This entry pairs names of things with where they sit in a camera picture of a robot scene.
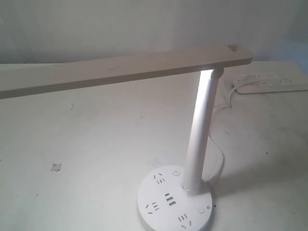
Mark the white power strip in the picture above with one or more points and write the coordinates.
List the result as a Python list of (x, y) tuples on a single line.
[(270, 83)]

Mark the white desk lamp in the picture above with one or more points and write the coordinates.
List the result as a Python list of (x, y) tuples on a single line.
[(170, 198)]

